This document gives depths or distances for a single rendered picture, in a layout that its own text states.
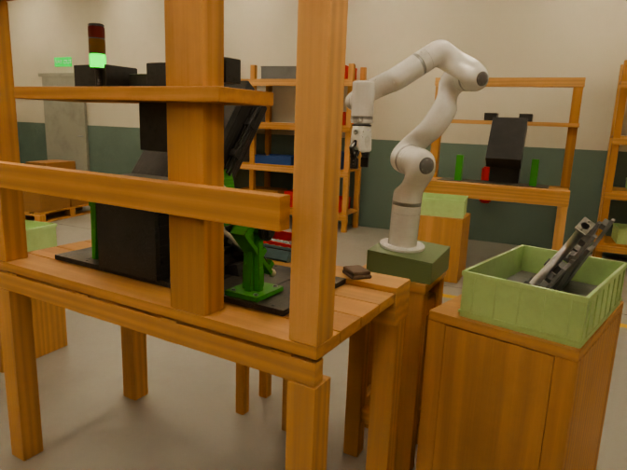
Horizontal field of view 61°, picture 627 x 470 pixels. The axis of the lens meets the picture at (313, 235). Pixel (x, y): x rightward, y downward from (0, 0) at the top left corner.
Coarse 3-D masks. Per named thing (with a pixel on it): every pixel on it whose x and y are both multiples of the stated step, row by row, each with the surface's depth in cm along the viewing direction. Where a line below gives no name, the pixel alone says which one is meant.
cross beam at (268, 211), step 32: (0, 160) 197; (64, 192) 173; (96, 192) 165; (128, 192) 158; (160, 192) 151; (192, 192) 145; (224, 192) 139; (256, 192) 136; (256, 224) 136; (288, 224) 136
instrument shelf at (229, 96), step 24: (24, 96) 177; (48, 96) 171; (72, 96) 165; (96, 96) 159; (120, 96) 154; (144, 96) 149; (168, 96) 145; (192, 96) 141; (216, 96) 137; (240, 96) 143; (264, 96) 153
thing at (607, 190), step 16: (624, 64) 547; (624, 80) 549; (624, 96) 552; (608, 144) 608; (624, 144) 556; (608, 160) 606; (608, 176) 571; (608, 192) 573; (624, 192) 568; (608, 208) 576; (624, 224) 611; (608, 240) 601; (624, 240) 578
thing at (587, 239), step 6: (594, 234) 175; (582, 240) 174; (588, 240) 174; (582, 246) 175; (582, 252) 175; (576, 258) 176; (570, 264) 177; (564, 270) 170; (558, 276) 171; (552, 282) 173
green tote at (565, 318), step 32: (512, 256) 224; (544, 256) 228; (480, 288) 185; (512, 288) 178; (544, 288) 170; (608, 288) 186; (480, 320) 187; (512, 320) 179; (544, 320) 172; (576, 320) 166
